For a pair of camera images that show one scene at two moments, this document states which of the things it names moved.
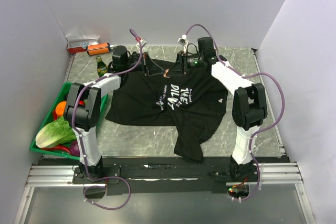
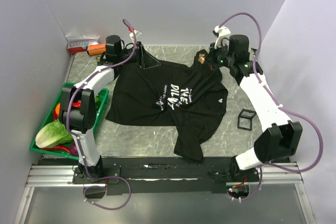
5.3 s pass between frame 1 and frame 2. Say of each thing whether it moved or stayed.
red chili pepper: stayed
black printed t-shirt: stayed
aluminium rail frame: stayed
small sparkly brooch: moved
